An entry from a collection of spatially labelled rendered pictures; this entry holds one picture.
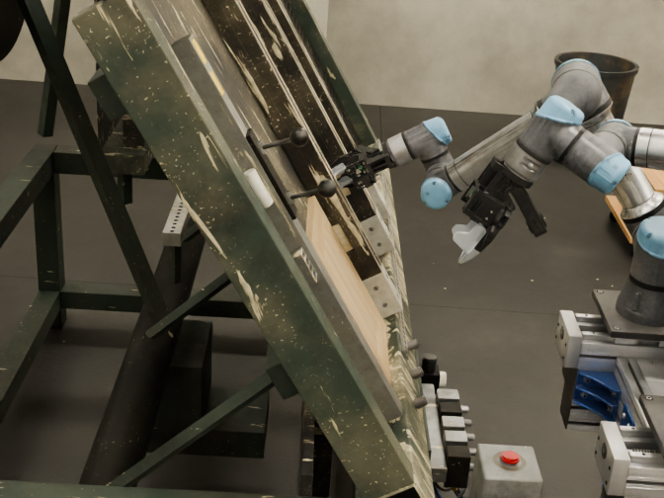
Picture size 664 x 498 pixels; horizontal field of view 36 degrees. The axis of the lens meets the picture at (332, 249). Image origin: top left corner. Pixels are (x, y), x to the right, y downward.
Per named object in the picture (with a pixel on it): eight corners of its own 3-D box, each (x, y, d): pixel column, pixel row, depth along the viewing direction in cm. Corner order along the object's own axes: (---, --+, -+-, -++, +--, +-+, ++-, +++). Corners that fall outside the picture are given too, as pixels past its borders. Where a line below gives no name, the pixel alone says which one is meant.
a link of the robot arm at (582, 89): (613, 114, 231) (435, 223, 250) (611, 100, 241) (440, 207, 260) (585, 71, 228) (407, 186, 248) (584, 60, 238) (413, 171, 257)
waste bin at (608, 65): (628, 175, 654) (648, 75, 627) (543, 169, 654) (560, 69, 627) (610, 147, 703) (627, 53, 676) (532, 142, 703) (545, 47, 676)
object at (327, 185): (284, 211, 211) (334, 200, 203) (275, 196, 209) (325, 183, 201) (292, 202, 213) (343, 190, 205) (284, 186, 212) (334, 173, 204)
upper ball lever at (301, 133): (256, 162, 206) (306, 148, 198) (246, 145, 205) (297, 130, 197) (265, 152, 209) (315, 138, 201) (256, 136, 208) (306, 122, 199)
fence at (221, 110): (386, 422, 231) (402, 415, 230) (170, 47, 195) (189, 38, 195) (385, 409, 235) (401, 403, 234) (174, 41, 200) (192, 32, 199)
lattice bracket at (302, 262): (303, 288, 212) (316, 282, 212) (288, 260, 210) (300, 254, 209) (304, 279, 216) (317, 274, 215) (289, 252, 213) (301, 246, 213)
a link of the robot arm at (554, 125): (586, 121, 181) (547, 92, 183) (548, 170, 185) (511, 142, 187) (592, 117, 188) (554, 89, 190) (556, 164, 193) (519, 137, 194)
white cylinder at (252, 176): (240, 177, 203) (260, 210, 206) (254, 171, 202) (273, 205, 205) (241, 172, 205) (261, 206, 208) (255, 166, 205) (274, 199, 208)
